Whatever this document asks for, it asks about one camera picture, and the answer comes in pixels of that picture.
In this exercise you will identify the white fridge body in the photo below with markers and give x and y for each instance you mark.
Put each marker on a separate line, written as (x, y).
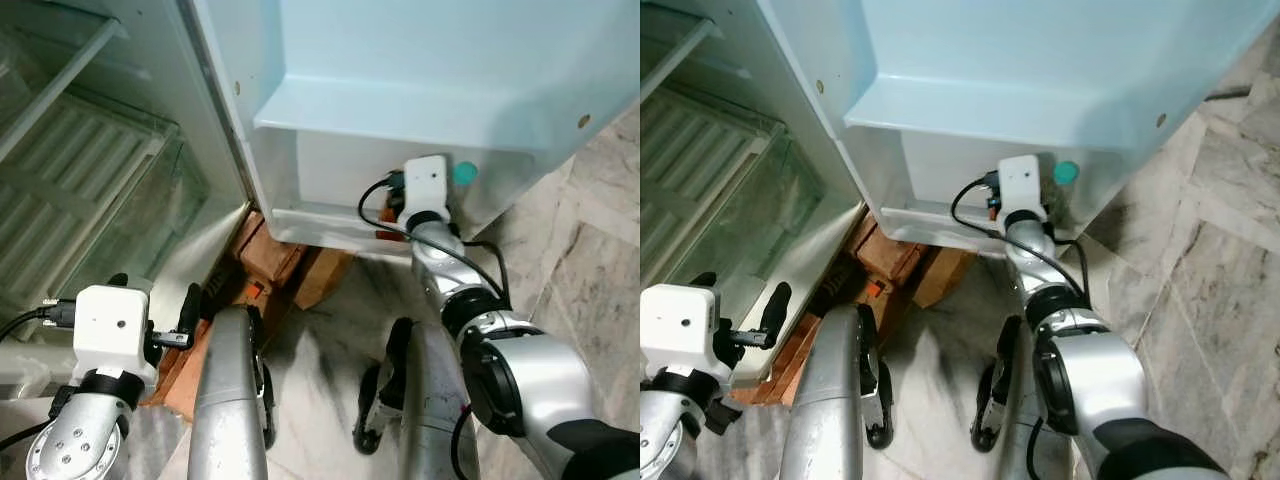
(210, 150)
(800, 150)

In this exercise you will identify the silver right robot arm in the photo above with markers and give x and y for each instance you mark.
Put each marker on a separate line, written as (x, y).
(1090, 380)
(530, 380)

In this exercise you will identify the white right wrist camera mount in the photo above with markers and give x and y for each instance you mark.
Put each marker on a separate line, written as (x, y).
(1020, 185)
(427, 185)

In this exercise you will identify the brown wooden block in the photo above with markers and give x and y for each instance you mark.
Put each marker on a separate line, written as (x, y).
(322, 278)
(942, 276)

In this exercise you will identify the clear crisper drawer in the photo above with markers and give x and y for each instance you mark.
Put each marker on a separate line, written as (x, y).
(780, 220)
(150, 220)

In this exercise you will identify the white ribbed fridge shelf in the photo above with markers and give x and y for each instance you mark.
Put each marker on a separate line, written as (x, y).
(700, 160)
(70, 170)

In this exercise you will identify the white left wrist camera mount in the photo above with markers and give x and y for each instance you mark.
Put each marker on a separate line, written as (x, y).
(675, 325)
(110, 325)

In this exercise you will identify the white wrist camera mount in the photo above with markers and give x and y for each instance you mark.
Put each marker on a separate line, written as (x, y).
(1020, 185)
(427, 185)
(110, 325)
(675, 325)

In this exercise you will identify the white fridge door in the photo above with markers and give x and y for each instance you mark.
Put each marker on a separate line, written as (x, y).
(400, 50)
(1000, 50)

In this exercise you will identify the silver robot right leg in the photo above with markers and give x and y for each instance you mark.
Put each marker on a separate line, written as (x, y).
(1015, 400)
(430, 400)

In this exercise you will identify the teal capped bottle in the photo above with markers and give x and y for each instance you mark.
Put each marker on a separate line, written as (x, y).
(1066, 173)
(465, 173)

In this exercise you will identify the silver robot left leg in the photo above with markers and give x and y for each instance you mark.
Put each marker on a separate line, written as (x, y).
(228, 400)
(835, 400)

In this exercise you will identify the silver robot leg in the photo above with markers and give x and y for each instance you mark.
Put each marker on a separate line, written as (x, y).
(430, 400)
(228, 400)
(1015, 400)
(835, 400)

